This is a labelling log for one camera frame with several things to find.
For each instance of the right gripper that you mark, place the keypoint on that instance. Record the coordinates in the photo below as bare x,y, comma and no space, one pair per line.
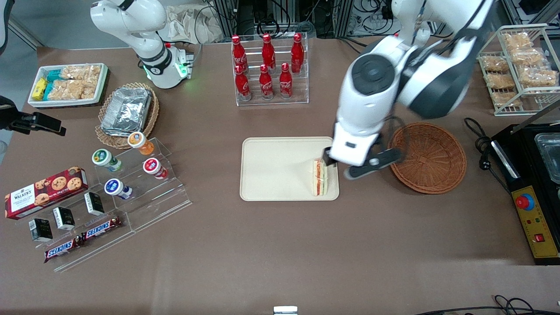
17,120

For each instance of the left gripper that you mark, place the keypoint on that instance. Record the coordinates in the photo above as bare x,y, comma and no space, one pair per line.
327,157

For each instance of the triangular sandwich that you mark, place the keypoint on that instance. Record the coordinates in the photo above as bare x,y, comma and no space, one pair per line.
320,181

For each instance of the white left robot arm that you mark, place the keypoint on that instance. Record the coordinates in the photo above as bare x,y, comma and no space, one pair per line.
372,100

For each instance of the beige plastic tray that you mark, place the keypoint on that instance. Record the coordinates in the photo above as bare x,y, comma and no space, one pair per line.
280,168

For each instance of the round brown wicker basket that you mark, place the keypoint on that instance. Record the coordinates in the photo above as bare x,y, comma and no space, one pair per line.
433,159

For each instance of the flat light wicker basket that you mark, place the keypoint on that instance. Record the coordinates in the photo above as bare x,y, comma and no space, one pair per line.
154,113

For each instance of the teal snack packet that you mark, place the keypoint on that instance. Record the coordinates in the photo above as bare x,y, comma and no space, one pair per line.
48,91
54,75

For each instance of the yellow snack packet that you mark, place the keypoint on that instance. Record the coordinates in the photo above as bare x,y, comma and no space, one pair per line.
39,89

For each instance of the clear puffed rice snack bag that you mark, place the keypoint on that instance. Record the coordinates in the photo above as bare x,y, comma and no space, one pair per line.
81,73
72,89

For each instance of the green lid yogurt cup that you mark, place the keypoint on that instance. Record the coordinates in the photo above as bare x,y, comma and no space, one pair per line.
104,158

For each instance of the white rectangular snack bin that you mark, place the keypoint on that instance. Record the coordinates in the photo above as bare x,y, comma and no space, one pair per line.
103,85

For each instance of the red Walkers cookie box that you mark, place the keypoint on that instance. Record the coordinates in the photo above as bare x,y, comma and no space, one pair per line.
43,192

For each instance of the clear acrylic bottle rack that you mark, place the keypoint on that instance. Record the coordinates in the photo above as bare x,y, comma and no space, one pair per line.
302,94

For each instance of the stack of foil trays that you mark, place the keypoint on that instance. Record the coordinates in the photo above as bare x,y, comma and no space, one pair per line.
127,109

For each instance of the red cola bottle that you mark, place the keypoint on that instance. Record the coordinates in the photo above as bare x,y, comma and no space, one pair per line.
268,52
297,54
285,83
239,52
266,85
243,85

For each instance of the small black box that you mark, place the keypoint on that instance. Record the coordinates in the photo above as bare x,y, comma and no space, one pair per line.
40,229
64,218
94,203

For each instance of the orange lid yogurt cup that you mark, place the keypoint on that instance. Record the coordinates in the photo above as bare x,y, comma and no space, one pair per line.
139,142

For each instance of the blue lid yogurt cup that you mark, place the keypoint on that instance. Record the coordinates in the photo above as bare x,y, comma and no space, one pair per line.
116,188

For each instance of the red lid yogurt cup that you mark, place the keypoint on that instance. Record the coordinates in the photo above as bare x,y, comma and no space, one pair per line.
153,167

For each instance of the Snickers chocolate bar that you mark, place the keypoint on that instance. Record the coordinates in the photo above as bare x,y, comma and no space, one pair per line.
62,249
100,228

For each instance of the clear acrylic stepped snack stand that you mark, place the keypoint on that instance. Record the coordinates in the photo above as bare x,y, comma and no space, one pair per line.
100,247

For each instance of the clear acrylic stepped yogurt stand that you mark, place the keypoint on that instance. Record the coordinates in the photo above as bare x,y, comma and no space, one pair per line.
162,201

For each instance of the beige crumpled cloth bag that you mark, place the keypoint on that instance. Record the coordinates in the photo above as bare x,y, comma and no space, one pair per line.
188,24

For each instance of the clear bag of fried snacks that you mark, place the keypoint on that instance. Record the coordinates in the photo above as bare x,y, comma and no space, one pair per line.
538,76
517,40
501,81
506,99
528,57
495,64

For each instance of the black sealing machine yellow panel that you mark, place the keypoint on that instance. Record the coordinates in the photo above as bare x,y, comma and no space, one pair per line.
536,218

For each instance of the clear plastic container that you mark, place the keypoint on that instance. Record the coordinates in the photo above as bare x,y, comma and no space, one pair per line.
550,155

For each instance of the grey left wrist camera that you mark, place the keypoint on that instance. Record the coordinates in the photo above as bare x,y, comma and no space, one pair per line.
380,159

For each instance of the small silver metal bracket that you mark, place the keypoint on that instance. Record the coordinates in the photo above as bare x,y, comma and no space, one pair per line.
285,310

